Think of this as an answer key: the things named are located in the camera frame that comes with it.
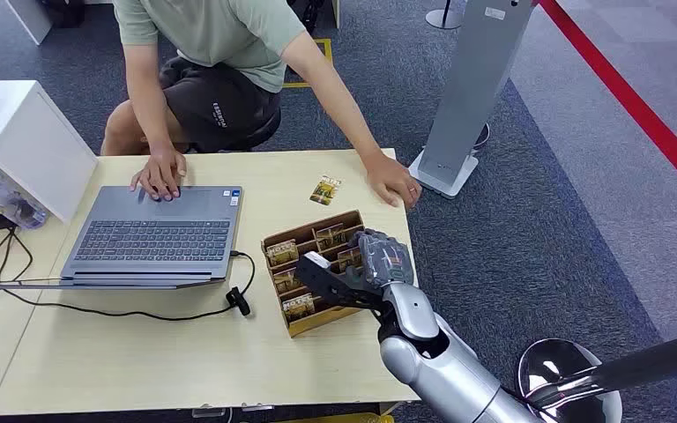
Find white furniture panel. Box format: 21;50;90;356
4;0;55;47

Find brown cardboard card holder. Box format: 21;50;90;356
260;210;376;339

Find chrome stanchion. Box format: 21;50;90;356
517;326;677;423

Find person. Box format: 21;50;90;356
100;0;423;210

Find black stool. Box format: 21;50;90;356
221;107;283;154

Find grey laptop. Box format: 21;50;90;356
0;185;244;292

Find yellow floor tape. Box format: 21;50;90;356
281;37;334;90

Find clear plastic water bottle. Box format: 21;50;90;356
0;165;48;230

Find grey kiosk stand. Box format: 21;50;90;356
407;0;537;201

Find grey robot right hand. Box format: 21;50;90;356
348;228;416;290

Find white cabinet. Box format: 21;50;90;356
0;79;99;226

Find gold hotel card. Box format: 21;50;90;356
272;268;303;295
309;175;343;206
336;246;364;272
265;239;301;268
280;293;317;323
314;222;348;251

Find person's right hand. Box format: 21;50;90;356
129;145;189;203

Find red barrier belt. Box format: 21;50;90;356
533;0;677;212

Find black laptop power cable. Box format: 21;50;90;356
0;249;257;323

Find person's left hand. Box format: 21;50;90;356
365;152;423;210

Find grey stanchion base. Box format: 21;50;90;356
424;0;469;31

